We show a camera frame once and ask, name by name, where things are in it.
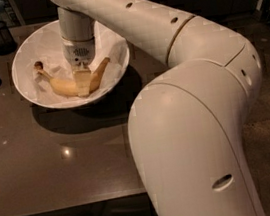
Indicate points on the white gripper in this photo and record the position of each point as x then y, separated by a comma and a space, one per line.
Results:
78, 53

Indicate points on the yellow banana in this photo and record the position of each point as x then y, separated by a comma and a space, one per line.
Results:
67, 87

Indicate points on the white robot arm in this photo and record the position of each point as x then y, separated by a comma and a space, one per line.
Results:
185, 126

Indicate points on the large white bowl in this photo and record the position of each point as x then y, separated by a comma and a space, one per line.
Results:
19, 67

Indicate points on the white paper liner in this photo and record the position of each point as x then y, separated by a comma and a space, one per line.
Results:
48, 50

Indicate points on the black mesh pen cup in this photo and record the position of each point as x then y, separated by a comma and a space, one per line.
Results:
7, 43

